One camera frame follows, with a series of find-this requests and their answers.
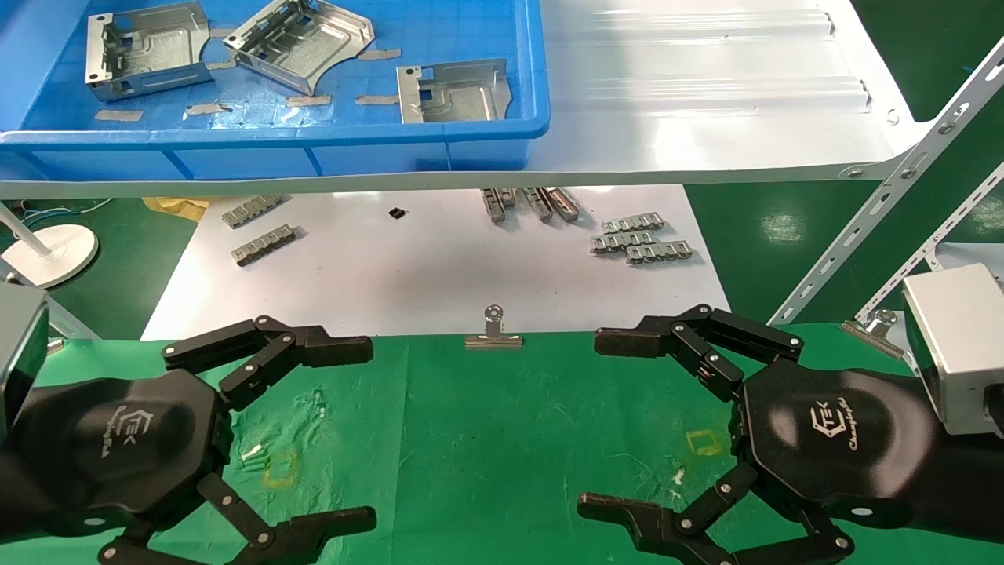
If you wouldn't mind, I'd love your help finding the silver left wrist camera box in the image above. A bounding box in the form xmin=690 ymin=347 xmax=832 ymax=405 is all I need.
xmin=0 ymin=281 xmax=50 ymax=440

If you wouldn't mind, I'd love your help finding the blue plastic bin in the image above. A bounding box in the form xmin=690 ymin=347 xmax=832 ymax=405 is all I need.
xmin=0 ymin=0 xmax=551 ymax=183

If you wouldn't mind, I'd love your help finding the flat sheet metal bracket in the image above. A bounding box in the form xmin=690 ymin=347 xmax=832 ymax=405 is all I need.
xmin=396 ymin=59 xmax=512 ymax=125

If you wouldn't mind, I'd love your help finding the yellow bag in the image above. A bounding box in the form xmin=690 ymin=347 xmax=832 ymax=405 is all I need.
xmin=141 ymin=196 xmax=211 ymax=224

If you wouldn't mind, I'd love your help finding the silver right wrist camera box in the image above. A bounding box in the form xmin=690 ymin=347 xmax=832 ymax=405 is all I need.
xmin=901 ymin=262 xmax=1004 ymax=437

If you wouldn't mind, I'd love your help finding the white perforated shelf post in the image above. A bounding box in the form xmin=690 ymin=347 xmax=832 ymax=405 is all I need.
xmin=47 ymin=295 xmax=101 ymax=341
xmin=769 ymin=38 xmax=1004 ymax=326
xmin=855 ymin=163 xmax=1004 ymax=323

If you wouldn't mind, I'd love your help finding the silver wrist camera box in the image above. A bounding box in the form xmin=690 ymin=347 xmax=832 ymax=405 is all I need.
xmin=0 ymin=281 xmax=50 ymax=440
xmin=901 ymin=262 xmax=1004 ymax=437

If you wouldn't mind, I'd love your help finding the white round-base lamp stand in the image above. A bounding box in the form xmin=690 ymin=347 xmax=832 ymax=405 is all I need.
xmin=0 ymin=202 xmax=100 ymax=289

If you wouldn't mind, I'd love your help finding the white shelf board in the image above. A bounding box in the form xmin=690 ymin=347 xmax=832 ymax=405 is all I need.
xmin=0 ymin=0 xmax=934 ymax=199

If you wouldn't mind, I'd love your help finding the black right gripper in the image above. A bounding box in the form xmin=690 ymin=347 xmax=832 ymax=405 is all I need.
xmin=577 ymin=304 xmax=944 ymax=565

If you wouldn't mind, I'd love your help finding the green table cloth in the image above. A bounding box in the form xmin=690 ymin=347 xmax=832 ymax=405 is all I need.
xmin=0 ymin=322 xmax=946 ymax=565

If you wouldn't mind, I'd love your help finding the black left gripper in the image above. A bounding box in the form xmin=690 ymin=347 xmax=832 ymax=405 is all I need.
xmin=22 ymin=315 xmax=378 ymax=565

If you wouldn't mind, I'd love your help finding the angled sheet metal bracket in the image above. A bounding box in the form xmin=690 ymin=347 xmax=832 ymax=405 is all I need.
xmin=224 ymin=0 xmax=376 ymax=96

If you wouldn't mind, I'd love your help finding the boxy sheet metal bracket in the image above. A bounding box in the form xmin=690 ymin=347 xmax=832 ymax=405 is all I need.
xmin=85 ymin=2 xmax=214 ymax=103

